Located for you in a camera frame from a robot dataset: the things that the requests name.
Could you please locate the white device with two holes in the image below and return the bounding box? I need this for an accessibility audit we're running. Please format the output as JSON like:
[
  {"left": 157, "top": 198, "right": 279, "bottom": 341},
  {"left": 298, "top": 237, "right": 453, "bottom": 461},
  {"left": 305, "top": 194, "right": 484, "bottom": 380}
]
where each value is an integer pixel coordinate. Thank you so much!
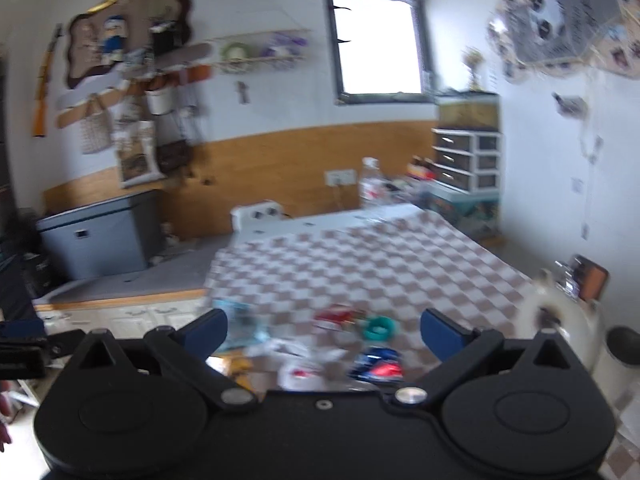
[{"left": 230, "top": 200, "right": 286, "bottom": 233}]

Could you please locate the blue snack wrapper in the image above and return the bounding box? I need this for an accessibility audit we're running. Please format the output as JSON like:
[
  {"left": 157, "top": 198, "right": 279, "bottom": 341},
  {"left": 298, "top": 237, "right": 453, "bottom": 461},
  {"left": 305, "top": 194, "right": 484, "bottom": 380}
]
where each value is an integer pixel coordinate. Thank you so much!
[{"left": 347, "top": 345, "right": 405, "bottom": 383}]

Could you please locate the black shelf unit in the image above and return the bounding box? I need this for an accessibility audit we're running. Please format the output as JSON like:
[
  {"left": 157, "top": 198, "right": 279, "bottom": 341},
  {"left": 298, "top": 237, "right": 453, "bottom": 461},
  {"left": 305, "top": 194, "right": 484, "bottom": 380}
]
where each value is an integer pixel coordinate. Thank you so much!
[{"left": 0, "top": 45, "right": 38, "bottom": 311}]

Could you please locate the woven bag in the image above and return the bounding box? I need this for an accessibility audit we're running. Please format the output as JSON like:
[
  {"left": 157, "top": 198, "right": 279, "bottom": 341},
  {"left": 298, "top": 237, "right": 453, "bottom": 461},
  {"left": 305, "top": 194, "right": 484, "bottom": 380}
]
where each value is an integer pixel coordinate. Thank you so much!
[{"left": 80, "top": 97, "right": 113, "bottom": 155}]

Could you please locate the dark handbag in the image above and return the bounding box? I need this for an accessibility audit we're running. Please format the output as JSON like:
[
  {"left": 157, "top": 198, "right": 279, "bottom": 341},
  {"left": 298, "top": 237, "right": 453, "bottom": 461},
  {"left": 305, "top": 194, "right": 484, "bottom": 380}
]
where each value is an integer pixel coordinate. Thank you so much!
[{"left": 157, "top": 140, "right": 193, "bottom": 173}]

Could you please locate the checkered tablecloth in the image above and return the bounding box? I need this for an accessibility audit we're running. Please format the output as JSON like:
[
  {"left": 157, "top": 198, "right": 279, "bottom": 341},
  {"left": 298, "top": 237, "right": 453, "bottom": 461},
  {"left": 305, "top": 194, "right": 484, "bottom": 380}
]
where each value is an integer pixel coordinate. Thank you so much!
[{"left": 202, "top": 207, "right": 538, "bottom": 401}]

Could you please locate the glass fish tank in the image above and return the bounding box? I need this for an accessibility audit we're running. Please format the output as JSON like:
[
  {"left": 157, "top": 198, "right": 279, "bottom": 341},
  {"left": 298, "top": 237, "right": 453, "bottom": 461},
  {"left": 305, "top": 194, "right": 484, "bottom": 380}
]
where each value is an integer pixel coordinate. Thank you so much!
[{"left": 436, "top": 91, "right": 501, "bottom": 131}]

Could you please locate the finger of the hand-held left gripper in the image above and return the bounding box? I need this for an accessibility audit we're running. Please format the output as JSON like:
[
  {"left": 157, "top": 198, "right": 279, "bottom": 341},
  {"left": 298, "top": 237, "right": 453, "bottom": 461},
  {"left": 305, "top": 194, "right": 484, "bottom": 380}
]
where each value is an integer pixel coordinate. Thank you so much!
[{"left": 45, "top": 329, "right": 87, "bottom": 359}]

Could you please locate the orange rectangular object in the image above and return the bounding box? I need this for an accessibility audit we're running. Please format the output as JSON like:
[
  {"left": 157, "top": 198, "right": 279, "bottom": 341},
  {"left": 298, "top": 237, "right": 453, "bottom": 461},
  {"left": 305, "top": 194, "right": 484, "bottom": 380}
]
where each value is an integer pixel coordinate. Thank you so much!
[{"left": 570, "top": 255, "right": 610, "bottom": 303}]

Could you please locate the brown wall board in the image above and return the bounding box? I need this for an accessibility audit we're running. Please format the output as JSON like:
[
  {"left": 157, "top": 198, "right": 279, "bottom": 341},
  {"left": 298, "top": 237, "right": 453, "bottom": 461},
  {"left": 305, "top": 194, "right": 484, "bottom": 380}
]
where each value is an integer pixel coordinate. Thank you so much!
[{"left": 65, "top": 0, "right": 193, "bottom": 88}]

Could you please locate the wall photo collage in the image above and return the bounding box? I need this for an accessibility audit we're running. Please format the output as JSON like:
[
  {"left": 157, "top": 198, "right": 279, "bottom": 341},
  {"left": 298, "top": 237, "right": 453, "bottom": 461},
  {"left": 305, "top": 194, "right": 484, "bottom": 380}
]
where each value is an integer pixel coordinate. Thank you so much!
[{"left": 487, "top": 0, "right": 640, "bottom": 83}]

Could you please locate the printed tote bag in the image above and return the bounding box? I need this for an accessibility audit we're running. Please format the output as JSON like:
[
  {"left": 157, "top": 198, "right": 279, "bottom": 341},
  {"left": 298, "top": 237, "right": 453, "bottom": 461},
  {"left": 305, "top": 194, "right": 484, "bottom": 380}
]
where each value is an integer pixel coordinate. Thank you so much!
[{"left": 112, "top": 120, "right": 163, "bottom": 188}]

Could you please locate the clear storage tray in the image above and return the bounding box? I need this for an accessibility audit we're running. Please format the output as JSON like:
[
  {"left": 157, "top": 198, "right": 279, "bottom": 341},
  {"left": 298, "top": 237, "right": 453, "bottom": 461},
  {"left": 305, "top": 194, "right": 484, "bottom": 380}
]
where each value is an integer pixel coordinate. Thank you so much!
[{"left": 387, "top": 160, "right": 436, "bottom": 201}]

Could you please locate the white round container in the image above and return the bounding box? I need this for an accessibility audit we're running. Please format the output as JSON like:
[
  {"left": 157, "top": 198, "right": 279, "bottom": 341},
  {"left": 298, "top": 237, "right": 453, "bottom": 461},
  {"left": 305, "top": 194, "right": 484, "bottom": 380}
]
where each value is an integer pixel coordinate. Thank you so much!
[{"left": 517, "top": 270, "right": 601, "bottom": 376}]

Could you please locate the white bucket bag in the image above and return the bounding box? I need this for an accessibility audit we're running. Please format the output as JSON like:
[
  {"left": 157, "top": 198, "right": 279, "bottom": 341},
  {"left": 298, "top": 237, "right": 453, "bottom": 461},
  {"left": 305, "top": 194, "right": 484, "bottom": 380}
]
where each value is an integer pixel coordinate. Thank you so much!
[{"left": 145, "top": 87, "right": 176, "bottom": 116}]

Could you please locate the teal plastic cap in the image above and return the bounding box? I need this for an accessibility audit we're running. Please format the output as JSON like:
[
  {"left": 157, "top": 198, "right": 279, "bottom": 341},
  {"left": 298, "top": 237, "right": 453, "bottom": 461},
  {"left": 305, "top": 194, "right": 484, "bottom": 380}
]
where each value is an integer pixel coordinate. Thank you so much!
[{"left": 361, "top": 315, "right": 401, "bottom": 341}]

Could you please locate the white bin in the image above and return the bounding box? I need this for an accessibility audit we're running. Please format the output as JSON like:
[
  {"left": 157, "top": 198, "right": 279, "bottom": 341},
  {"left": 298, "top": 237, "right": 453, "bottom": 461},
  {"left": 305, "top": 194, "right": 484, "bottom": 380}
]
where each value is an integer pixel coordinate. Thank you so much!
[{"left": 597, "top": 326, "right": 640, "bottom": 396}]

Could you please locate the vase with flowers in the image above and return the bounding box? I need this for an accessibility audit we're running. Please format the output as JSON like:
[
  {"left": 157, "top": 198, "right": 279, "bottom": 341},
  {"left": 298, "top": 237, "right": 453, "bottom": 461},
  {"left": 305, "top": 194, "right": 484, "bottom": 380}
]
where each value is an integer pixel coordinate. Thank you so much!
[{"left": 462, "top": 47, "right": 486, "bottom": 92}]

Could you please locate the window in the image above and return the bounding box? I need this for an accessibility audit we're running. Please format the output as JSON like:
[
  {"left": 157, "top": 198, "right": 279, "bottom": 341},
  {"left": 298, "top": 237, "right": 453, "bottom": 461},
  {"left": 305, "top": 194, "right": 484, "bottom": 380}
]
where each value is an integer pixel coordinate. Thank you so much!
[{"left": 327, "top": 0, "right": 433, "bottom": 107}]

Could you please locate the white plastic bag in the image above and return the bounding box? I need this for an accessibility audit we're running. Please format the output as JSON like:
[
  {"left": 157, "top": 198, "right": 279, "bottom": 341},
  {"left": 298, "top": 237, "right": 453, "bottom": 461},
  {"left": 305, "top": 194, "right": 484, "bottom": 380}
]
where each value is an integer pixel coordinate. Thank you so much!
[{"left": 250, "top": 337, "right": 351, "bottom": 393}]

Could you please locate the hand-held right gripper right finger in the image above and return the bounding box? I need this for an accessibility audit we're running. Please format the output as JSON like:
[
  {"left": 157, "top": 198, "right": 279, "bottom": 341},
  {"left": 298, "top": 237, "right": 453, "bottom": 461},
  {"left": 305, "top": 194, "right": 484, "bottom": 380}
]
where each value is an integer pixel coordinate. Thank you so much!
[{"left": 387, "top": 308, "right": 583, "bottom": 414}]

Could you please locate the orange toy gun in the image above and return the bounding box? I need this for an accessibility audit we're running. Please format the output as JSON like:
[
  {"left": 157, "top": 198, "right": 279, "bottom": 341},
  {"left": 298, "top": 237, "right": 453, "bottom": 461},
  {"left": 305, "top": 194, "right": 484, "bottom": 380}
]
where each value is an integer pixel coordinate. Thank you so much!
[{"left": 32, "top": 25, "right": 63, "bottom": 138}]

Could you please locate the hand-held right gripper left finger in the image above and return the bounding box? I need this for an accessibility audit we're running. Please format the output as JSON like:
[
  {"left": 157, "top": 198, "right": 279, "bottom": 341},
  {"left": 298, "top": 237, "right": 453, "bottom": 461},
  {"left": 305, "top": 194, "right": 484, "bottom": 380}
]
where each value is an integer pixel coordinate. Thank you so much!
[{"left": 72, "top": 308, "right": 259, "bottom": 414}]

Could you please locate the white drawer unit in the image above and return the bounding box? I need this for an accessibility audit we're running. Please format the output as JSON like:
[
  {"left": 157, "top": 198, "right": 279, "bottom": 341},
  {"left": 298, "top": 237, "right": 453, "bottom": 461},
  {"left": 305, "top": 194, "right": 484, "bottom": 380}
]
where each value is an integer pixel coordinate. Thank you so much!
[{"left": 431, "top": 127, "right": 502, "bottom": 195}]

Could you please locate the light blue packet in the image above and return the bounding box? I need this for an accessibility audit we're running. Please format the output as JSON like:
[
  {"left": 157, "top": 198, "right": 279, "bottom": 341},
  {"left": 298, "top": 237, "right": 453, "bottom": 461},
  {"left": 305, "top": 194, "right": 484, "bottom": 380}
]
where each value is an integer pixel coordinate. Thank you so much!
[{"left": 210, "top": 297, "right": 266, "bottom": 353}]

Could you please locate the wall shelf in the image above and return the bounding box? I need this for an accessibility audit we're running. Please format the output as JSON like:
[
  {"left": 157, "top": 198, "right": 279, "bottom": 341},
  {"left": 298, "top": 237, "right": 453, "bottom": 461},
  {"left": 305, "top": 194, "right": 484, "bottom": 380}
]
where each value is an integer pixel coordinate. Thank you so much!
[{"left": 207, "top": 30, "right": 311, "bottom": 73}]

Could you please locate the red snack wrapper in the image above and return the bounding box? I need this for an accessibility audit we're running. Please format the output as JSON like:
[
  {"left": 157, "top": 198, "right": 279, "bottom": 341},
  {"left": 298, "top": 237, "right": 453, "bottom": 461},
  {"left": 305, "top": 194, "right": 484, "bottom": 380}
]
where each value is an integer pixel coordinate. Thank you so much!
[{"left": 312, "top": 307, "right": 368, "bottom": 331}]

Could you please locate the grey storage box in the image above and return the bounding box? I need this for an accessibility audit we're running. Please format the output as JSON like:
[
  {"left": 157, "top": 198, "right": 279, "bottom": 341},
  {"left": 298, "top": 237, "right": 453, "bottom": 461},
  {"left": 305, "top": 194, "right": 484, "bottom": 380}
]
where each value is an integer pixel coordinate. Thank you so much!
[{"left": 36, "top": 189, "right": 166, "bottom": 283}]

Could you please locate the white low cabinet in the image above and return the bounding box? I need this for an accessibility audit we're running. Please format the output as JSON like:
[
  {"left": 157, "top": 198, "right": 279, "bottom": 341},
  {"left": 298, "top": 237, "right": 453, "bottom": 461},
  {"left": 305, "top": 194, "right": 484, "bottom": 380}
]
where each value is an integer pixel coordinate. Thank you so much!
[{"left": 32, "top": 247, "right": 216, "bottom": 341}]

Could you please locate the clear water bottle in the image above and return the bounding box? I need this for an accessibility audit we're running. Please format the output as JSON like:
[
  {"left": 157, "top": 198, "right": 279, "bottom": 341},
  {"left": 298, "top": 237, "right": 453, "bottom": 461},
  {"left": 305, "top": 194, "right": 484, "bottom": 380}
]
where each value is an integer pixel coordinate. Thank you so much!
[{"left": 359, "top": 156, "right": 388, "bottom": 211}]

